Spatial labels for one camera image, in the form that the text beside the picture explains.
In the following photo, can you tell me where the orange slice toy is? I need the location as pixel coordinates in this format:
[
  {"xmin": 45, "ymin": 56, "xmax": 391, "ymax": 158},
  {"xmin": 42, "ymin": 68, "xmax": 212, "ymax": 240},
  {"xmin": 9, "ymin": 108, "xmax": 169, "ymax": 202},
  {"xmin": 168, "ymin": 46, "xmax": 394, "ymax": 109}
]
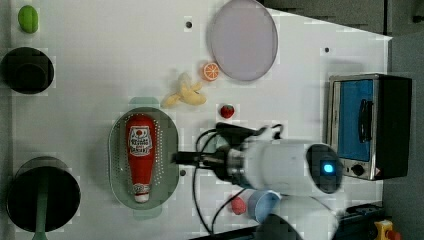
[{"xmin": 201, "ymin": 62, "xmax": 220, "ymax": 82}]

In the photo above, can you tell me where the green lime toy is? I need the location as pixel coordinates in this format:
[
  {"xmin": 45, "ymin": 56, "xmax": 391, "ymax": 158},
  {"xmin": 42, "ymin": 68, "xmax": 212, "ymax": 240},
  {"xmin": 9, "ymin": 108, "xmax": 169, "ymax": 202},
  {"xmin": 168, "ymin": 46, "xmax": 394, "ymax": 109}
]
[{"xmin": 18, "ymin": 5, "xmax": 39, "ymax": 34}]

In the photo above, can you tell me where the black round pan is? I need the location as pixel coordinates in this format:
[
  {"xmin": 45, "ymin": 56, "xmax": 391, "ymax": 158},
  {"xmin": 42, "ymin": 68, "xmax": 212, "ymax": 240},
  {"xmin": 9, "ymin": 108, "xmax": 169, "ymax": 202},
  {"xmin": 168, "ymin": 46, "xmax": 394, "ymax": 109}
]
[{"xmin": 6, "ymin": 156, "xmax": 81, "ymax": 232}]

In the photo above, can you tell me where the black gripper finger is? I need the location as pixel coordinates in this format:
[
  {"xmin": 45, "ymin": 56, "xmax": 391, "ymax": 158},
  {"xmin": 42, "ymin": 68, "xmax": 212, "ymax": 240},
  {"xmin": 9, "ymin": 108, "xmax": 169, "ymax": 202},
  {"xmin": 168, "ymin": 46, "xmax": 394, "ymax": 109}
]
[{"xmin": 171, "ymin": 151, "xmax": 200, "ymax": 165}]

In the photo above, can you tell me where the red plush ketchup bottle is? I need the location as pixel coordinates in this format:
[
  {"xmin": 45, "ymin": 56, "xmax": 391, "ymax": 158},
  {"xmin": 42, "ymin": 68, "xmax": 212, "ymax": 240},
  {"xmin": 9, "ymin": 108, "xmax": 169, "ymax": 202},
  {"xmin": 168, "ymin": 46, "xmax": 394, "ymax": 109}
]
[{"xmin": 125, "ymin": 114, "xmax": 156, "ymax": 203}]

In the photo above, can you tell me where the green oval strainer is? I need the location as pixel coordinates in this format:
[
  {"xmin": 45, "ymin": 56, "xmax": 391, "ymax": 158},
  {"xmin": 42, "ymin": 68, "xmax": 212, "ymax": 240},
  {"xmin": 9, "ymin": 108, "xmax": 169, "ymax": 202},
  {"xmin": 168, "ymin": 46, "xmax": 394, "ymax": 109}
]
[{"xmin": 108, "ymin": 97, "xmax": 179, "ymax": 220}]

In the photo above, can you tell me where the lilac round plate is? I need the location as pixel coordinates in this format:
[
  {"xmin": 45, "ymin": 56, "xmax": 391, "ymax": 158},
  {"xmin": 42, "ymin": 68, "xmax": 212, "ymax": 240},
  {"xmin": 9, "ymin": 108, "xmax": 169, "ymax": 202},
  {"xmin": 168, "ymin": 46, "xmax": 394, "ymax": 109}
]
[{"xmin": 208, "ymin": 0, "xmax": 278, "ymax": 81}]

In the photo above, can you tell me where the small black round bowl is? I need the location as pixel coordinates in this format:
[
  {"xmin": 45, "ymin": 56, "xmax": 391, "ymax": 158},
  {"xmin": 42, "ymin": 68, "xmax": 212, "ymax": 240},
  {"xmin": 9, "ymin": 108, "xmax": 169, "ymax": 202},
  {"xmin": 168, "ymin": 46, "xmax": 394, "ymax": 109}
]
[{"xmin": 1, "ymin": 47, "xmax": 54, "ymax": 94}]

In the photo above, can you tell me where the red strawberry toy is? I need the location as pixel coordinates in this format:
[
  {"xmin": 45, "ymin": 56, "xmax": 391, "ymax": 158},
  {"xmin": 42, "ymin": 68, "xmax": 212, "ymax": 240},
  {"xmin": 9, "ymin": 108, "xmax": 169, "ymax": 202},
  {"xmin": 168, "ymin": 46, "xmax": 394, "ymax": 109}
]
[{"xmin": 219, "ymin": 104, "xmax": 235, "ymax": 119}]

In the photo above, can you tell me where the green spatula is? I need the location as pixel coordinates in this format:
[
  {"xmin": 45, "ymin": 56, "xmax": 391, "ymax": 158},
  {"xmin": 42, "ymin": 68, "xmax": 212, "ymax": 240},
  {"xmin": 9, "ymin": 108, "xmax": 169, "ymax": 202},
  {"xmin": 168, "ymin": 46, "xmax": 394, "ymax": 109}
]
[{"xmin": 32, "ymin": 173, "xmax": 48, "ymax": 240}]

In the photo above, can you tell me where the pink plush strawberry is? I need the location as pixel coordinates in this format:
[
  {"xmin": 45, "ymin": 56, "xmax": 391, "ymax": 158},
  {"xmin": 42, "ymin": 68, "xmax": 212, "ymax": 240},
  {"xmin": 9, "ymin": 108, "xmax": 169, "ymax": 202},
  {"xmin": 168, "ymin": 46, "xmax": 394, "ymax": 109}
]
[{"xmin": 231, "ymin": 197, "xmax": 247, "ymax": 215}]

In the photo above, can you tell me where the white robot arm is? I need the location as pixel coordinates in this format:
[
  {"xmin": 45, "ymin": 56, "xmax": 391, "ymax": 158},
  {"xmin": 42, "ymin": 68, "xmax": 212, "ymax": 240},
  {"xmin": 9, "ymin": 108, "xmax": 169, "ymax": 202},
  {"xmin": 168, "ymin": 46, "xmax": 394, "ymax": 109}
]
[{"xmin": 172, "ymin": 139, "xmax": 343, "ymax": 240}]

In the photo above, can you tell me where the yellow plush banana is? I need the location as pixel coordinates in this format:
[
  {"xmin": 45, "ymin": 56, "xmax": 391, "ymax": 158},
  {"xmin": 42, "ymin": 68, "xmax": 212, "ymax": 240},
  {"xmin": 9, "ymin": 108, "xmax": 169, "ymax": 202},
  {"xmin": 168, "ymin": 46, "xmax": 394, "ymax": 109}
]
[{"xmin": 161, "ymin": 72, "xmax": 207, "ymax": 108}]

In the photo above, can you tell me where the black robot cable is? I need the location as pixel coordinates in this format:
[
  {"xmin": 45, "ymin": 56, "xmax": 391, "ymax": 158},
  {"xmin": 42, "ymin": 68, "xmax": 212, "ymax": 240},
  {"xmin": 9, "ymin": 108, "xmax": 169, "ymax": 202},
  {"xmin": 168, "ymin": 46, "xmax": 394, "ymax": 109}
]
[{"xmin": 191, "ymin": 128, "xmax": 248, "ymax": 236}]

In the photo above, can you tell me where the silver toaster oven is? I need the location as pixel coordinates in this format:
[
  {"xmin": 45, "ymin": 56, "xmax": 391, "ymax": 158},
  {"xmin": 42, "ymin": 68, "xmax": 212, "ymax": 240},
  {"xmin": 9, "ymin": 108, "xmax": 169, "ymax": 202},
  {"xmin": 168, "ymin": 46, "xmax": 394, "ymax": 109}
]
[{"xmin": 326, "ymin": 74, "xmax": 412, "ymax": 181}]

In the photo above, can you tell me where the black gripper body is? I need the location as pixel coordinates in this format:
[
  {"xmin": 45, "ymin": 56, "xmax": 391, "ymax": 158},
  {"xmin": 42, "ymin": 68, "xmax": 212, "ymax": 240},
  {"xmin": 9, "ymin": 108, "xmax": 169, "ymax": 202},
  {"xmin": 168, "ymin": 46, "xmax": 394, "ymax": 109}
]
[{"xmin": 201, "ymin": 146, "xmax": 232, "ymax": 182}]

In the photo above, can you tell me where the yellow red toy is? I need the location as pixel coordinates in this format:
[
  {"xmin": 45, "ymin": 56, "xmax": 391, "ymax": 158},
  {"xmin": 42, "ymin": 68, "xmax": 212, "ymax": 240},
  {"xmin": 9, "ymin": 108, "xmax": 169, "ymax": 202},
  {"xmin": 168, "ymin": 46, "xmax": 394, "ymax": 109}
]
[{"xmin": 374, "ymin": 220, "xmax": 402, "ymax": 240}]

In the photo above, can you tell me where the dark blue crate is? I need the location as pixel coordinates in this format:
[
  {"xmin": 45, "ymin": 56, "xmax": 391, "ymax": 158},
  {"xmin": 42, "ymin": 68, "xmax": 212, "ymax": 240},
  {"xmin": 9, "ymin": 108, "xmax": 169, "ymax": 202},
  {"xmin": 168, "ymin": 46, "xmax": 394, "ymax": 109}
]
[{"xmin": 332, "ymin": 204, "xmax": 385, "ymax": 240}]

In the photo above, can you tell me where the blue cup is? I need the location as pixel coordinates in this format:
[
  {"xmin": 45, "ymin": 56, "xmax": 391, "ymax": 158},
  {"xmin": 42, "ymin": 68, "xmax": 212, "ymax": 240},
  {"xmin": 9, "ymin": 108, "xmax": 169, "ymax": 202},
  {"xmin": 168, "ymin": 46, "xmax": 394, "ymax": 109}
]
[{"xmin": 247, "ymin": 191, "xmax": 281, "ymax": 223}]

